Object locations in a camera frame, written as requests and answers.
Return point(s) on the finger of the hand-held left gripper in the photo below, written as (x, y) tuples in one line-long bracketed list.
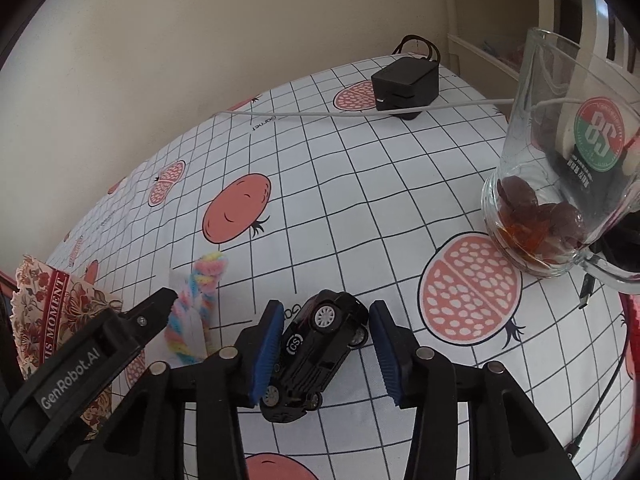
[(152, 312)]

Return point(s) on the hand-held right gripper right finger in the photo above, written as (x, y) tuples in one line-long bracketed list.
[(389, 355)]

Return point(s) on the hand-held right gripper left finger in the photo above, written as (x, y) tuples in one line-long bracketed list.
[(265, 355)]

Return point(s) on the black toy car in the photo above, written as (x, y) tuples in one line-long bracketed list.
[(310, 355)]

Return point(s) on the floral paper box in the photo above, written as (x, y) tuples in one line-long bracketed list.
[(60, 290)]

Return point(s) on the desktop with pomegranate tablecloth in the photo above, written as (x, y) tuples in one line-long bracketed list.
[(350, 200)]

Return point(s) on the black plug connector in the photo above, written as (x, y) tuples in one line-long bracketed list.
[(585, 292)]

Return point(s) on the dark red round pieces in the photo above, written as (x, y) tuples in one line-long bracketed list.
[(545, 220)]

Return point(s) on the red object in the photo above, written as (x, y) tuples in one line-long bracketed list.
[(631, 330)]

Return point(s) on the black power adapter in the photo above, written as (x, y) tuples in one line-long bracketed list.
[(405, 85)]

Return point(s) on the glass mug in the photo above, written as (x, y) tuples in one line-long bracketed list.
[(560, 125)]

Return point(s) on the white shelf rack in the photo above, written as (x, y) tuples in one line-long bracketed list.
[(565, 5)]

